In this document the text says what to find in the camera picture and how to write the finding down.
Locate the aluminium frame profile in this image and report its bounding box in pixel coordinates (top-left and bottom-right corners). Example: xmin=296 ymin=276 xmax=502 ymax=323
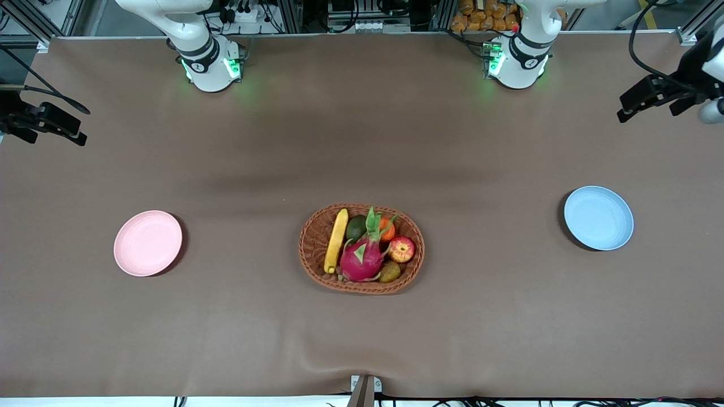
xmin=0 ymin=0 xmax=85 ymax=51
xmin=676 ymin=11 xmax=724 ymax=46

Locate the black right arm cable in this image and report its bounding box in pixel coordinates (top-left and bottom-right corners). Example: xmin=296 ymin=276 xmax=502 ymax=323
xmin=0 ymin=45 xmax=91 ymax=115

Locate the brown table cloth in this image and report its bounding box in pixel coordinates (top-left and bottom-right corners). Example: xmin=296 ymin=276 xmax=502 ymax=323
xmin=0 ymin=31 xmax=724 ymax=399

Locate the pink dragon fruit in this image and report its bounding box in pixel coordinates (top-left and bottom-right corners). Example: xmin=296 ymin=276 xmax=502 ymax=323
xmin=338 ymin=206 xmax=399 ymax=283

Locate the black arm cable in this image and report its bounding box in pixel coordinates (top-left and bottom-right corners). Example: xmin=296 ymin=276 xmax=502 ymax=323
xmin=0 ymin=45 xmax=91 ymax=115
xmin=628 ymin=0 xmax=702 ymax=91

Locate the white power strip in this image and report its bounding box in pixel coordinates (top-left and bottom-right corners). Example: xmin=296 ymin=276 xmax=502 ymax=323
xmin=223 ymin=3 xmax=262 ymax=24

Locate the red yellow apple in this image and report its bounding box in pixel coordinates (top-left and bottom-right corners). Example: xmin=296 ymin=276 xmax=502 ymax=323
xmin=388 ymin=236 xmax=416 ymax=264

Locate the white terminal block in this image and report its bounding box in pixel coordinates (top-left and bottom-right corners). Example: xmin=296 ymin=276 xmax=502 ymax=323
xmin=351 ymin=20 xmax=397 ymax=33

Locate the metal camera mount pole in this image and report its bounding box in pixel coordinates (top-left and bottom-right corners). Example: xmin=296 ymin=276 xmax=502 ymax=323
xmin=346 ymin=374 xmax=382 ymax=407

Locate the yellow banana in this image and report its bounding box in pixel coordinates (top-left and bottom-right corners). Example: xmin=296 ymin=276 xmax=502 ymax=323
xmin=324 ymin=208 xmax=350 ymax=275

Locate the bag of orange buns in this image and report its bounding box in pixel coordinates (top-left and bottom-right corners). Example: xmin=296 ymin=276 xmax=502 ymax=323
xmin=451 ymin=0 xmax=521 ymax=33

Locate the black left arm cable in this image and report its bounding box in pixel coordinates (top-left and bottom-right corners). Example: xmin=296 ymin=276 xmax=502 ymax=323
xmin=628 ymin=0 xmax=702 ymax=91

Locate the pink round plate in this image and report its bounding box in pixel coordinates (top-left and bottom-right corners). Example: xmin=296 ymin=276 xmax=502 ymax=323
xmin=113 ymin=210 xmax=183 ymax=278

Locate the green avocado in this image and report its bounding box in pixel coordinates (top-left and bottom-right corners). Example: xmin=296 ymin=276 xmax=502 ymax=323
xmin=345 ymin=215 xmax=368 ymax=243

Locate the light blue round plate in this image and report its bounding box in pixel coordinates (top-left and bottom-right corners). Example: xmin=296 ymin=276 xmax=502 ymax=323
xmin=563 ymin=185 xmax=635 ymax=251

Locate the brown wicker basket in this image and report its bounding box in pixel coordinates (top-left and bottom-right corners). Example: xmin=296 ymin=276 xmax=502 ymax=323
xmin=299 ymin=203 xmax=425 ymax=295

